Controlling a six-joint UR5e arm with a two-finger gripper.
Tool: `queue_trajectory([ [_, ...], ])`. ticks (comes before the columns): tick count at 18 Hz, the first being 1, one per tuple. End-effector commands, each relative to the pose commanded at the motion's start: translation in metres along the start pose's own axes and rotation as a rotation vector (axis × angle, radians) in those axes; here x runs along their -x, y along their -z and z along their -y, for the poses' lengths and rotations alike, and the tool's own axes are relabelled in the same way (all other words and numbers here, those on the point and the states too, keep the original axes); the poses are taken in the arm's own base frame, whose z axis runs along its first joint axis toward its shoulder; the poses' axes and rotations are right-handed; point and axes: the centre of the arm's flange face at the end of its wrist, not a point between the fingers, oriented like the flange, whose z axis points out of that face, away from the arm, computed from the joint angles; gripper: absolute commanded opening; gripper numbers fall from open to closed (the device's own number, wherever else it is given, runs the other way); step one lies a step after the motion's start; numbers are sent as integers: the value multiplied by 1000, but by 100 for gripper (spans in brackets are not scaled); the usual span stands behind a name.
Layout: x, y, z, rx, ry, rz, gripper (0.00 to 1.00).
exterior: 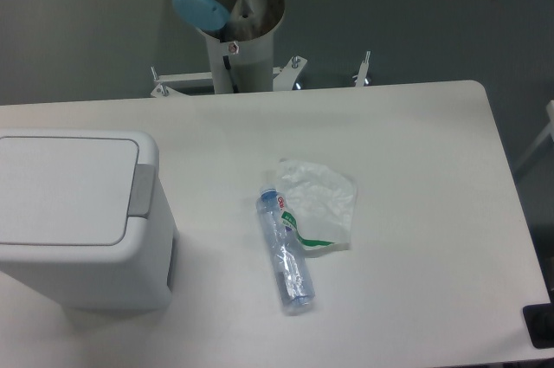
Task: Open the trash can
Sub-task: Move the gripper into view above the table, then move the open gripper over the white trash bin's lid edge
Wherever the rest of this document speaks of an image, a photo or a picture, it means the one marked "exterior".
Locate white plastic trash can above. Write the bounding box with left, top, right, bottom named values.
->
left=1, top=128, right=179, bottom=313

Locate white trash can lid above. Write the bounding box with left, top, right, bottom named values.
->
left=1, top=136, right=141, bottom=246

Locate crumpled clear plastic wrapper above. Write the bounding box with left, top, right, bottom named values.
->
left=276, top=158, right=358, bottom=257

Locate clear plastic water bottle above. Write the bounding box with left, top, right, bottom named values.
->
left=256, top=184, right=315, bottom=316

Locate black clamp at table edge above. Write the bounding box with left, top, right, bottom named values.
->
left=523, top=303, right=553, bottom=349

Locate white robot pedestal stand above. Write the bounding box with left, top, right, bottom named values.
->
left=149, top=32, right=372, bottom=99

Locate white frame at right edge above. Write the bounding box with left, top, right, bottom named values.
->
left=512, top=100, right=553, bottom=181

